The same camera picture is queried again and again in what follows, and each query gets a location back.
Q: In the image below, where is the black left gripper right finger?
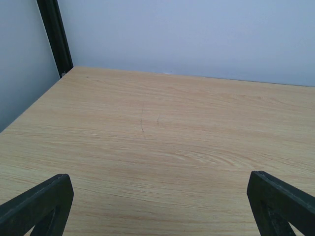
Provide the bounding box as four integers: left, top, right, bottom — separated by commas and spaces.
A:
247, 171, 315, 236

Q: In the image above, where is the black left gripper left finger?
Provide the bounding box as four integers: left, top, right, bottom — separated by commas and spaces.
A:
0, 174, 74, 236

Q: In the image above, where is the black left frame post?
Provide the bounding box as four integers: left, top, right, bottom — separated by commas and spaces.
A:
37, 0, 73, 77

